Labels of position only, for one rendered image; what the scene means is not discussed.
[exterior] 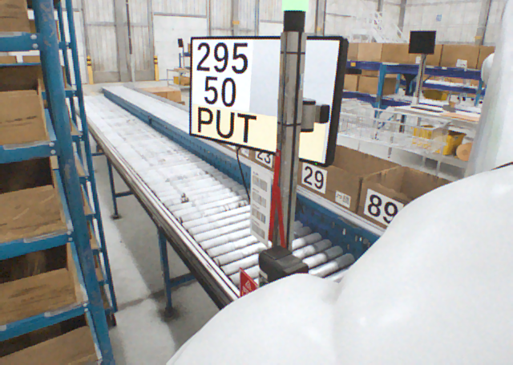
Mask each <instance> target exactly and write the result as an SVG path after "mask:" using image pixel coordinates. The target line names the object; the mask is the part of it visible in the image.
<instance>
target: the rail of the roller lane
mask: <svg viewBox="0 0 513 365"><path fill-rule="evenodd" d="M75 110H76V112H77V113H78V114H79V106H78V105H77V103H76V102H75ZM79 116H80V114H79ZM87 126H88V128H89V129H90V131H91V133H92V134H93V135H94V137H95V138H96V139H97V141H98V142H99V143H100V144H101V146H102V143H103V144H104V146H105V148H106V149H105V148H103V149H104V150H105V152H106V153H107V154H108V155H109V157H110V158H111V159H112V161H113V162H114V163H115V165H116V166H117V168H118V169H119V170H120V172H121V173H122V174H123V175H124V177H125V178H126V179H127V181H128V182H129V184H130V185H131V186H132V188H133V189H134V190H135V191H136V193H137V194H138V195H139V197H140V198H141V199H142V201H143V202H144V204H145V205H146V206H147V207H148V208H149V210H150V211H151V213H152V214H153V215H154V216H155V218H156V219H157V221H158V222H159V223H160V224H161V225H162V226H163V228H164V229H165V231H166V232H167V233H168V235H169V236H170V237H171V239H172V240H173V241H174V242H175V243H176V245H177V246H178V247H179V249H180V250H181V252H182V253H183V254H184V256H185V257H186V258H187V259H188V260H189V261H190V263H191V264H192V265H193V267H194V268H195V269H196V271H197V272H198V273H199V275H200V276H201V277H202V278H203V279H204V281H205V282H206V283H207V284H208V286H209V287H210V288H211V290H212V291H213V292H214V294H215V295H216V296H217V297H218V299H219V300H220V301H221V302H222V303H223V305H224V306H225V307H226V306H227V305H229V304H230V303H232V302H234V301H236V300H237V299H238V298H240V291H239V290H238V289H237V288H236V287H235V286H234V285H233V284H232V283H231V282H230V281H229V280H228V278H227V277H226V276H225V275H224V274H223V273H222V272H221V270H220V269H219V268H218V267H217V266H216V265H215V264H214V262H213V261H212V260H211V259H210V258H209V257H208V255H207V254H206V253H205V252H204V251H203V250H202V249H201V248H200V247H199V246H198V245H197V244H196V242H195V241H194V240H193V239H192V238H191V237H190V236H189V234H188V233H187V232H186V231H185V230H184V228H183V227H182V226H181V225H180V224H179V223H178V222H177V220H176V219H175V218H174V217H173V216H172V215H171V214H170V213H169V212H168V211H167V210H166V208H165V207H164V206H163V205H162V204H161V202H160V201H159V200H158V199H157V198H156V196H155V195H154V194H153V193H152V192H151V191H150V189H149V188H148V187H147V186H146V185H145V184H144V183H143V182H142V181H141V180H140V178H139V177H138V176H137V175H136V174H135V172H134V171H133V170H132V169H131V168H130V166H129V165H128V164H127V163H126V162H125V160H124V159H123V158H122V157H121V155H120V154H118V153H117V151H116V150H115V149H114V148H113V147H112V146H111V144H110V143H109V142H108V141H107V139H106V138H105V137H104V136H103V134H102V133H101V132H100V131H99V130H98V128H97V127H96V126H95V125H94V124H93V123H92V122H91V121H90V119H89V118H88V117H87ZM102 147H103V146H102ZM126 174H127V175H128V176H129V177H130V178H131V182H130V181H129V180H128V178H127V175H126Z"/></svg>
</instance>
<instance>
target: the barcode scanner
mask: <svg viewBox="0 0 513 365"><path fill-rule="evenodd" d="M258 264H259V268H260V270H261V271H263V272H264V273H265V274H267V279H268V282H267V283H265V284H264V285H263V286H266V285H268V284H269V283H272V282H275V281H277V280H280V279H282V278H286V277H288V276H291V275H294V274H309V265H308V264H307V263H305V262H303V261H302V260H301V259H300V258H299V257H297V256H295V255H294V254H293V252H291V251H289V250H288V249H286V248H284V247H282V246H281V245H278V246H274V247H271V248H269V249H265V250H263V251H261V252H260V253H259V254H258Z"/></svg>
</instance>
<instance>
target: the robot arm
mask: <svg viewBox="0 0 513 365"><path fill-rule="evenodd" d="M481 78H482V81H483V82H484V83H485V84H486V85H487V89H486V92H485V96H484V100H483V105H482V109H481V112H480V116H479V122H478V126H477V129H476V133H475V138H474V142H473V145H472V149H471V154H470V157H469V160H468V164H467V170H466V173H465V176H464V179H461V180H457V181H455V182H453V183H450V184H448V185H444V186H442V187H439V188H437V189H435V190H433V191H431V192H429V193H427V194H425V195H423V196H421V197H419V198H417V199H416V200H414V201H412V202H410V203H409V204H408V205H406V206H405V207H404V208H403V209H401V210H400V211H399V212H398V213H397V214H396V216H395V217H394V218H393V220H392V221H391V222H390V224H389V226H388V227H387V229H386V231H385V232H384V233H383V235H382V236H381V237H380V238H379V239H378V240H377V241H376V242H375V243H374V244H373V245H372V246H371V247H370V248H369V249H368V250H367V251H366V252H365V253H364V254H363V255H362V256H361V257H360V258H359V259H358V260H357V261H356V262H355V263H354V264H353V265H352V266H351V267H350V268H349V270H348V271H347V272H346V274H345V275H344V277H343V279H342V280H341V281H340V283H336V282H331V281H329V280H326V279H324V278H319V277H316V276H313V275H311V274H294V275H291V276H288V277H286V278H282V279H280V280H277V281H275V282H272V283H269V284H268V285H266V286H262V287H261V288H259V289H257V290H254V291H253V292H251V293H249V294H246V295H245V296H243V297H241V298H238V299H237V300H236V301H234V302H232V303H230V304H229V305H227V306H226V307H225V308H224V309H223V310H221V311H220V312H219V313H218V314H216V315H215V316H214V317H213V318H212V319H211V320H210V321H209V322H208V323H207V324H206V325H205V326H204V327H203V328H202V329H201V330H200V331H199V332H197V333H196V334H195V335H194V336H192V337H191V338H190V339H189V340H188V341H187V342H186V343H185V344H184V345H183V346H182V347H181V348H180V349H179V350H178V351H177V352H176V353H175V354H174V355H173V356H172V357H171V358H170V360H169V361H168V362H167V364H166V365H513V0H504V3H503V10H502V13H501V19H500V29H499V36H498V39H497V43H496V48H495V53H494V54H492V55H489V56H488V58H486V59H485V60H484V62H483V67H482V74H481Z"/></svg>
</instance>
